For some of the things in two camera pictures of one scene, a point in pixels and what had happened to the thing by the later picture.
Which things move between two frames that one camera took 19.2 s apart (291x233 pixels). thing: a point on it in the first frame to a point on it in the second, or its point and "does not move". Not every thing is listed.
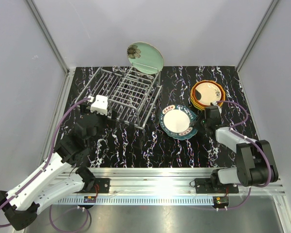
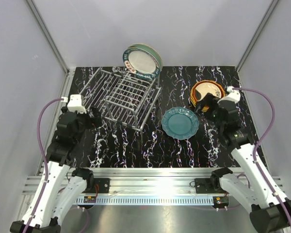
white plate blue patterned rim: [178, 120] to [141, 63]
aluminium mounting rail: [159, 182] does not move
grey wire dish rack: [131, 91] does not move
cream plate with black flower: [210, 92] does not move
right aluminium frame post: [270, 9] does not move
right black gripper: [192, 124] to [209, 100]
